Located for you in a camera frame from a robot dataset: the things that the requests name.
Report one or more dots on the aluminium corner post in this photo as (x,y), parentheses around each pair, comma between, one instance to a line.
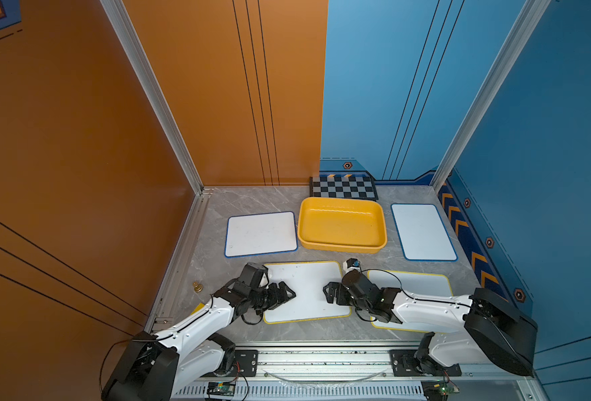
(523,27)
(122,25)

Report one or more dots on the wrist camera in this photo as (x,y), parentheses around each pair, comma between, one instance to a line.
(351,264)
(259,275)

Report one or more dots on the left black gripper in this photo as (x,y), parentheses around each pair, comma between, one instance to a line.
(278,300)

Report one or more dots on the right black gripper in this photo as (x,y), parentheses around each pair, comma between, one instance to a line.
(330,289)

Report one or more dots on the yellow rectangular block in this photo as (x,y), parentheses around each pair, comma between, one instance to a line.
(198,308)

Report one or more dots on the left aluminium corner post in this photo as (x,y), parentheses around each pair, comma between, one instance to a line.
(122,25)

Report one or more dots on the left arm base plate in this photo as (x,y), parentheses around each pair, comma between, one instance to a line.
(241,362)

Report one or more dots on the black grey checkerboard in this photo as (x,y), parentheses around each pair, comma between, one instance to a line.
(344,186)

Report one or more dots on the left blue-framed whiteboard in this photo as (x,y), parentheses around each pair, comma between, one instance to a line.
(260,234)

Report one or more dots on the yellow plastic storage box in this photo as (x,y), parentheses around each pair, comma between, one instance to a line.
(342,225)

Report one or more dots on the right green circuit board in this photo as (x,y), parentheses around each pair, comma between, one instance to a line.
(439,391)

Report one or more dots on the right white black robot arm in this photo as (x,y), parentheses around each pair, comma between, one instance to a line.
(481,328)

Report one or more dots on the right blue-framed whiteboard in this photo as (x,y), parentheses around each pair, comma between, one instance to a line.
(422,233)

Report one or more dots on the small brass knob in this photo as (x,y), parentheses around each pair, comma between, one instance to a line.
(198,287)

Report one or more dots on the aluminium front rail frame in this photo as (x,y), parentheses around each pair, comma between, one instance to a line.
(355,371)

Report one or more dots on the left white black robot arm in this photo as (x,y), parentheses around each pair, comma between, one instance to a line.
(155,366)

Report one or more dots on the blue-framed whiteboard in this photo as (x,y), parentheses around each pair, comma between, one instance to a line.
(260,234)
(422,233)

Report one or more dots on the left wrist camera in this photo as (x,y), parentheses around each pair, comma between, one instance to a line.
(259,275)

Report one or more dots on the green circuit board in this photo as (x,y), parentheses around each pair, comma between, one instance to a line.
(439,391)
(221,389)

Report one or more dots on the yellow-framed whiteboard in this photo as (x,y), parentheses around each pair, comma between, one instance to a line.
(424,284)
(307,280)

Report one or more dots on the right aluminium corner post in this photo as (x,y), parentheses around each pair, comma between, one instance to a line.
(523,27)

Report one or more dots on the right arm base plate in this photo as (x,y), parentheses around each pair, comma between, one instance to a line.
(405,364)

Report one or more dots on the left green circuit board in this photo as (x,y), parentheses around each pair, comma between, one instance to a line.
(221,389)

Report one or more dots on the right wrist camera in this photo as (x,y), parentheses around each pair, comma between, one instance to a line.
(351,264)

